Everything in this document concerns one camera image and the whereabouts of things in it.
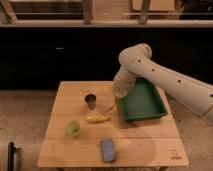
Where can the wooden folding table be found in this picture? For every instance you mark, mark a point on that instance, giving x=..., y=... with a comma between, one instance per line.
x=154, y=142

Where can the blue grey sponge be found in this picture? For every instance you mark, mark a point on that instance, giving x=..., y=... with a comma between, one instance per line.
x=107, y=150

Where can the black chair edge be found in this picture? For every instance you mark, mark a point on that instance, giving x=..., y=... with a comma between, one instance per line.
x=11, y=151

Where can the green apple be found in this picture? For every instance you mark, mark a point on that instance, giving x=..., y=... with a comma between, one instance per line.
x=73, y=129

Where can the yellow banana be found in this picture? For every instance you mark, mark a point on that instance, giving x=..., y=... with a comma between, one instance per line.
x=97, y=118

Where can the green plastic tray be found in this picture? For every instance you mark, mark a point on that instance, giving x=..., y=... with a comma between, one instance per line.
x=142, y=102

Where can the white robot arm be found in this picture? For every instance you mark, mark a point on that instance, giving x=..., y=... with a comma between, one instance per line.
x=135, y=61

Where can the wooden shelf rail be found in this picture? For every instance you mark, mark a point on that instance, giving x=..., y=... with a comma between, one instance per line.
x=106, y=13

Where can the dark metal cup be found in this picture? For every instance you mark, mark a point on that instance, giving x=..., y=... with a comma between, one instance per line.
x=90, y=100

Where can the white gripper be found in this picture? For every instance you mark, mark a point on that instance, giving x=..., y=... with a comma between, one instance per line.
x=122, y=85

